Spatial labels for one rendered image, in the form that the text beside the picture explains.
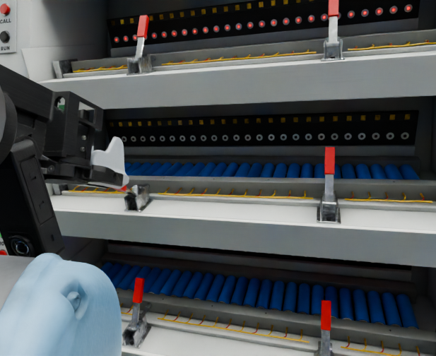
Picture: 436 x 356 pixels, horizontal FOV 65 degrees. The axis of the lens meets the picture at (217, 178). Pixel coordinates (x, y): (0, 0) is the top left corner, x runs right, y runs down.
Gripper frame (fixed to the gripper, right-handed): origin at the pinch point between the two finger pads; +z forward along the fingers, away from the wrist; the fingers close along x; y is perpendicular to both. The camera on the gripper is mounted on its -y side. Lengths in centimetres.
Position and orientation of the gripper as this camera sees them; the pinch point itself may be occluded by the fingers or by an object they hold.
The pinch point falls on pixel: (114, 185)
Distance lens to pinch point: 46.1
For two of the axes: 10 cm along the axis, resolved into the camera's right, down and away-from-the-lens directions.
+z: 2.8, 1.3, 9.5
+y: 0.6, -9.9, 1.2
